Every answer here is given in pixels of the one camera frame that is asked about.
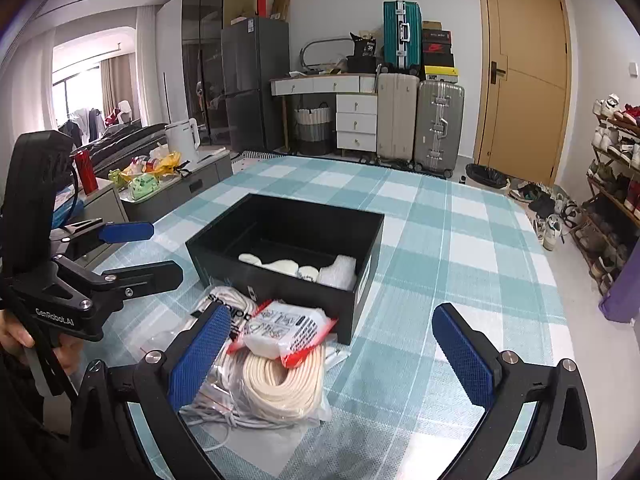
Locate trash bin with black liner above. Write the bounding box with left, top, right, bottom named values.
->
left=465, top=162, right=511, bottom=191

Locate black storage box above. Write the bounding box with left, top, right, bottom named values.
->
left=185, top=192, right=386, bottom=346

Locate yellow snack bag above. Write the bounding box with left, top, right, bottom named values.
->
left=152, top=152, right=182, bottom=175

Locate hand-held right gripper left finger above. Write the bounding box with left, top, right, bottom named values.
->
left=70, top=304, right=236, bottom=480

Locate person's left hand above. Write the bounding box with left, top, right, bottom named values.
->
left=0, top=307, right=83, bottom=376

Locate white dresser with drawers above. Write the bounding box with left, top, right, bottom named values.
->
left=270, top=74, right=378, bottom=153

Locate bubble wrap piece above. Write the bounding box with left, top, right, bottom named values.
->
left=317, top=255, right=358, bottom=291

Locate white electric kettle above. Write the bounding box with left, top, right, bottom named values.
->
left=165, top=119, right=201, bottom=163

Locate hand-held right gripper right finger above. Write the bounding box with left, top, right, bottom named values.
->
left=431, top=303, right=598, bottom=480

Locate teal suitcase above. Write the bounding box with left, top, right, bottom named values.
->
left=382, top=0, right=423, bottom=73

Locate beige suitcase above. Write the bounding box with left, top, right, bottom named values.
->
left=376, top=72, right=421, bottom=163

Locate red bottle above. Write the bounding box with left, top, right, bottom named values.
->
left=74, top=150, right=99, bottom=196

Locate wooden shoe rack with shoes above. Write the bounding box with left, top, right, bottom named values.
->
left=587, top=94, right=640, bottom=296

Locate dark glass wardrobe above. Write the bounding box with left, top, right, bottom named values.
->
left=181, top=0, right=255, bottom=146

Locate silver suitcase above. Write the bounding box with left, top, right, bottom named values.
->
left=414, top=79, right=466, bottom=176

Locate cream rope bundle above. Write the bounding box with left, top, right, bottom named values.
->
left=235, top=340, right=333, bottom=431

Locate pile of shoes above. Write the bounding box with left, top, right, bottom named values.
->
left=507, top=180, right=576, bottom=253

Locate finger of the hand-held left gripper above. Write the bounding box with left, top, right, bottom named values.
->
left=52, top=257, right=185, bottom=307
left=50, top=219, right=156, bottom=261

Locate grey and white laundry basket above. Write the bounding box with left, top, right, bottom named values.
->
left=292, top=102, right=333, bottom=156

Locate red and white packet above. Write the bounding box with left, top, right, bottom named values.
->
left=227, top=299, right=340, bottom=368

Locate grey side cabinet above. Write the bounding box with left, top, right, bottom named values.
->
left=107, top=147, right=233, bottom=206

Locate white charging cable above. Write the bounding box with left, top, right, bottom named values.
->
left=179, top=345, right=251, bottom=431

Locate purple bag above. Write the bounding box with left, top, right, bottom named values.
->
left=597, top=260, right=640, bottom=323

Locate black paper bag white print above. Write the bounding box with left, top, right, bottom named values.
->
left=349, top=30, right=378, bottom=58

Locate white cord in printed bag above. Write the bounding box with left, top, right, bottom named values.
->
left=192, top=284, right=261, bottom=356

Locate white foam insole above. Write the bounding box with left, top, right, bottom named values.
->
left=238, top=252, right=301, bottom=277

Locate dark bedding pile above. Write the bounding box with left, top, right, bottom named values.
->
left=70, top=122, right=168, bottom=171

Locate oval mirror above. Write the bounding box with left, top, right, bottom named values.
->
left=300, top=36, right=353, bottom=68

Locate grey refrigerator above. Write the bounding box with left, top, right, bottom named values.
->
left=221, top=16, right=291, bottom=153

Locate green snack bag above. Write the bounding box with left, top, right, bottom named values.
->
left=127, top=172, right=161, bottom=196

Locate wooden door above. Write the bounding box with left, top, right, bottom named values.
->
left=472, top=0, right=573, bottom=186

